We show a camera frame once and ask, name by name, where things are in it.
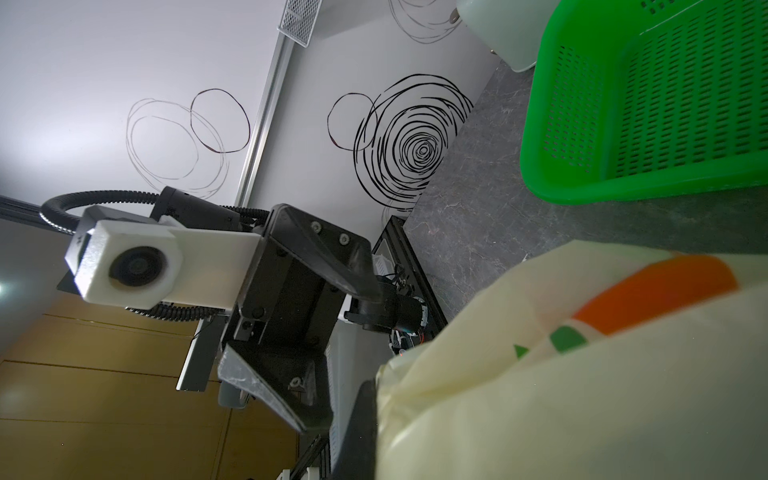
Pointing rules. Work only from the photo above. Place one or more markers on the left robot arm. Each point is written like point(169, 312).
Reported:
point(61, 214)

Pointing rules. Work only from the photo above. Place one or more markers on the yellow printed plastic bag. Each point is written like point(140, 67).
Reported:
point(592, 361)

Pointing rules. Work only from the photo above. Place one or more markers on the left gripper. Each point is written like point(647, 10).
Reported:
point(287, 309)

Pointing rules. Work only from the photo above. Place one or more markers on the mint green toaster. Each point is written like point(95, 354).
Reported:
point(513, 29)

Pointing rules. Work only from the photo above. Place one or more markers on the green plastic basket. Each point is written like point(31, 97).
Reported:
point(635, 100)

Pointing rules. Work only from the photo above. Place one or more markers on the white mesh wall shelf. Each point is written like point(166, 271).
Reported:
point(298, 20)

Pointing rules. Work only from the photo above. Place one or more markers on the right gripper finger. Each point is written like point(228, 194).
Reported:
point(357, 457)

